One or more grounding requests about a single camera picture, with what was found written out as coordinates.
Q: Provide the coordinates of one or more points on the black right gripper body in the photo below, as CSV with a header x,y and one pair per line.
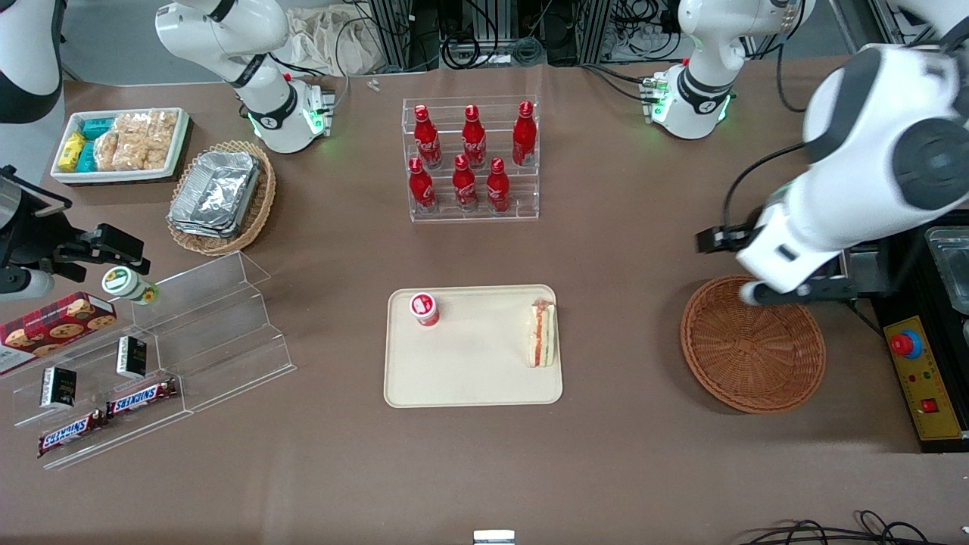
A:
x,y
36,235

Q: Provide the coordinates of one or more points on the triangle sandwich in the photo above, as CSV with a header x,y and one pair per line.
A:
x,y
540,337

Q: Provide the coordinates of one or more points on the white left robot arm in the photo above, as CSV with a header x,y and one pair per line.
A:
x,y
870,174

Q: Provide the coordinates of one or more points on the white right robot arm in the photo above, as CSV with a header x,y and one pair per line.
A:
x,y
265,98

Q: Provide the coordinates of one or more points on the round brown wicker basket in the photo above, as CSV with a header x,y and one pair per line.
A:
x,y
749,352

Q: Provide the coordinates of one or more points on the silver foil tray stack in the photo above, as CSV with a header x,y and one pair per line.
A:
x,y
216,193

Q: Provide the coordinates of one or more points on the white rectangular snack tray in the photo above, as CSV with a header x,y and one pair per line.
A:
x,y
182,135

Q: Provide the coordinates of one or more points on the oval light wicker basket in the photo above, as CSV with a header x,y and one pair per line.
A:
x,y
263,204

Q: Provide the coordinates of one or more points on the beige plastic tray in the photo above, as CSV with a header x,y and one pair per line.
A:
x,y
469,363

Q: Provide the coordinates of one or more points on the green lidded white cup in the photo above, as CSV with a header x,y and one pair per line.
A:
x,y
121,281

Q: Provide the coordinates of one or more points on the red cookie box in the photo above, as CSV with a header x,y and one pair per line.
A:
x,y
45,325

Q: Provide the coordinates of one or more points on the teal snack packet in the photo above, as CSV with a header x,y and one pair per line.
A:
x,y
88,157
97,128

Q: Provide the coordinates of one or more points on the clear rice cracker pack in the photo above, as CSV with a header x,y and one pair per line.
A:
x,y
130,123
107,151
157,154
130,153
163,123

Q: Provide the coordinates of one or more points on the yellow snack packet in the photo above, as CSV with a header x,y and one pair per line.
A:
x,y
72,151

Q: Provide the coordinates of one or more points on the small black box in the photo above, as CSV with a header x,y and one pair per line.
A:
x,y
132,357
58,387

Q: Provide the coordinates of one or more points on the clear acrylic step shelf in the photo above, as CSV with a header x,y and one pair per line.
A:
x,y
227,333

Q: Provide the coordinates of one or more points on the Snickers chocolate bar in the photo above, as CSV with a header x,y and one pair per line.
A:
x,y
142,397
72,433

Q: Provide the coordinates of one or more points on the yellow emergency stop control box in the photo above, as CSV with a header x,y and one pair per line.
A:
x,y
927,378

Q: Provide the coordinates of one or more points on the clear acrylic bottle rack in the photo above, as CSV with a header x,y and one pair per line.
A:
x,y
524,215

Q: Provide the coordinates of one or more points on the red cola bottle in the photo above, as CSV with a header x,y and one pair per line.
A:
x,y
421,188
426,140
524,136
497,188
464,185
474,140

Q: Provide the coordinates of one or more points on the white cloth bag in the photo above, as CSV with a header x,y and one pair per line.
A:
x,y
333,42

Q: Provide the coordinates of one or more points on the red lidded cup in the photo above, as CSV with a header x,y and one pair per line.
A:
x,y
425,309

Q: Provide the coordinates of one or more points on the metal equipment rack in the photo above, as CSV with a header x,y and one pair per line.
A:
x,y
424,30

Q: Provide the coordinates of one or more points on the white box edge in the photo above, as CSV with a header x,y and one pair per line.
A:
x,y
493,537

